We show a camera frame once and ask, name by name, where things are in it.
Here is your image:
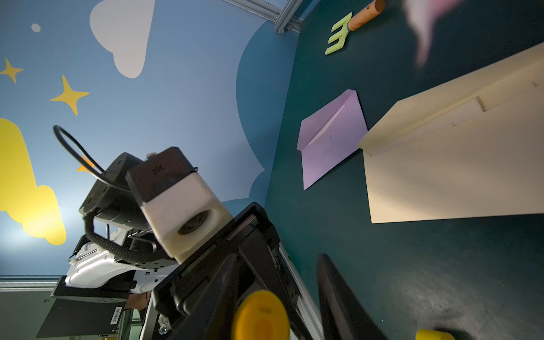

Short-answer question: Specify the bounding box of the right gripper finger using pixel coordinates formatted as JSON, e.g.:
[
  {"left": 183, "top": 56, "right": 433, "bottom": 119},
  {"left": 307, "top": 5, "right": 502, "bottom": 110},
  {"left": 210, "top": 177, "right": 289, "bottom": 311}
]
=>
[{"left": 317, "top": 254, "right": 387, "bottom": 340}]

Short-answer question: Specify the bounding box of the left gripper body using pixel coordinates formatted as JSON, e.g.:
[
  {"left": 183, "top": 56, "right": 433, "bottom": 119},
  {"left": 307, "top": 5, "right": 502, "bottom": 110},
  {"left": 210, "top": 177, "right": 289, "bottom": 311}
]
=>
[{"left": 152, "top": 203, "right": 312, "bottom": 339}]

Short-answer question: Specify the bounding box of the yellow glue stick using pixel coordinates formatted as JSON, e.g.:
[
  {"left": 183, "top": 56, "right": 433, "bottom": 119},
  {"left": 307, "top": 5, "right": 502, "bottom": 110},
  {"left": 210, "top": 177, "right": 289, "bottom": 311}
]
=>
[{"left": 231, "top": 290, "right": 290, "bottom": 340}]

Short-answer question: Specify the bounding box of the yellow glue stick cap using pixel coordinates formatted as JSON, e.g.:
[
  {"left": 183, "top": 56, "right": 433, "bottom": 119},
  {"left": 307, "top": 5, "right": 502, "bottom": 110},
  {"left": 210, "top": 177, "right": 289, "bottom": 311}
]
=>
[{"left": 415, "top": 330, "right": 456, "bottom": 340}]

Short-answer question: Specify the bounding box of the cream yellow envelope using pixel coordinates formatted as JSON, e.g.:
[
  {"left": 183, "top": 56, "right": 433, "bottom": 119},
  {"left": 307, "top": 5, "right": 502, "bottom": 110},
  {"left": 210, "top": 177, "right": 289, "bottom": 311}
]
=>
[{"left": 358, "top": 45, "right": 543, "bottom": 224}]

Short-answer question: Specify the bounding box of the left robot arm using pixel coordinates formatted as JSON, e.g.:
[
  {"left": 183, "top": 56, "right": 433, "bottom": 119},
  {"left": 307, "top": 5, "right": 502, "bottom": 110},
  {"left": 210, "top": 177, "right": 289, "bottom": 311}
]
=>
[{"left": 38, "top": 147, "right": 323, "bottom": 339}]

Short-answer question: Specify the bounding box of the purple envelope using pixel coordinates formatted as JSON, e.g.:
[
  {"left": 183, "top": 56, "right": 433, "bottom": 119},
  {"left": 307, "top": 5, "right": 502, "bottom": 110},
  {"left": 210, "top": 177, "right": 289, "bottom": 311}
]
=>
[{"left": 297, "top": 89, "right": 368, "bottom": 190}]

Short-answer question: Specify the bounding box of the green toy garden fork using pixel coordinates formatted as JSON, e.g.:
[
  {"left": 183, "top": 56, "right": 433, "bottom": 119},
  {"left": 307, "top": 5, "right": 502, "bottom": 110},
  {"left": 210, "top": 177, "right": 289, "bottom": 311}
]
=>
[{"left": 324, "top": 0, "right": 387, "bottom": 56}]

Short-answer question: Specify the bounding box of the back horizontal aluminium bar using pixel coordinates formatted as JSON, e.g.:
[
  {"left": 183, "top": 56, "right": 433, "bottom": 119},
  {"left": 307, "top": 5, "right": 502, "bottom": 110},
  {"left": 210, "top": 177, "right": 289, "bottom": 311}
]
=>
[{"left": 225, "top": 0, "right": 287, "bottom": 25}]

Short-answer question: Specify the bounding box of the aluminium mounting rail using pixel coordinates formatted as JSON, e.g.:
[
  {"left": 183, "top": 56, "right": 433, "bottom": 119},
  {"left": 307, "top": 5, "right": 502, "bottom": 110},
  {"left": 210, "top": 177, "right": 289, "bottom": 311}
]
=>
[{"left": 279, "top": 243, "right": 324, "bottom": 340}]

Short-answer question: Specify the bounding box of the left aluminium frame post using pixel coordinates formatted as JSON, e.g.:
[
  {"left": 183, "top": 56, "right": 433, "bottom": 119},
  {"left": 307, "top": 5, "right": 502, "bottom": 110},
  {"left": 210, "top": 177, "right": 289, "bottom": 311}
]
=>
[{"left": 273, "top": 0, "right": 312, "bottom": 34}]

